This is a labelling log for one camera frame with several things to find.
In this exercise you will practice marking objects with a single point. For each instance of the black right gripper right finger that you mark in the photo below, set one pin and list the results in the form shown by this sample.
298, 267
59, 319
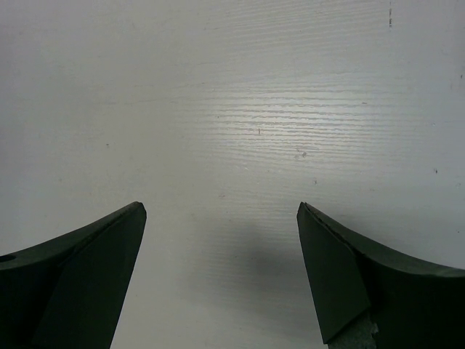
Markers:
367, 295

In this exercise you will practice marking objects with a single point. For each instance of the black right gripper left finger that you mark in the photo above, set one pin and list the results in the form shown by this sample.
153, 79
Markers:
68, 292

